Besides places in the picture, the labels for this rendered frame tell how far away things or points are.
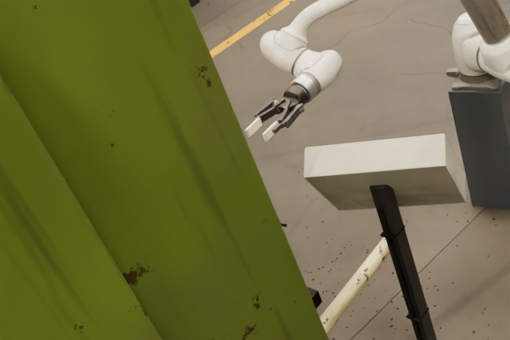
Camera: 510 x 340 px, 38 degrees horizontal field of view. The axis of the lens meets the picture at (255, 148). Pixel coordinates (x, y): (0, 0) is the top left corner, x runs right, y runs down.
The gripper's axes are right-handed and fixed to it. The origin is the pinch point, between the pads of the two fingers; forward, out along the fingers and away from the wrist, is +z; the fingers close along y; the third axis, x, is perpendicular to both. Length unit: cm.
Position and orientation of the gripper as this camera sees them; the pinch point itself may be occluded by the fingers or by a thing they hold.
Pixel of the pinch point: (261, 130)
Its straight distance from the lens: 233.3
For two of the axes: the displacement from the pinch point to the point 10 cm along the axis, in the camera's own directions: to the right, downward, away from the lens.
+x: -3.2, -7.7, -5.5
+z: -6.2, 6.1, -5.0
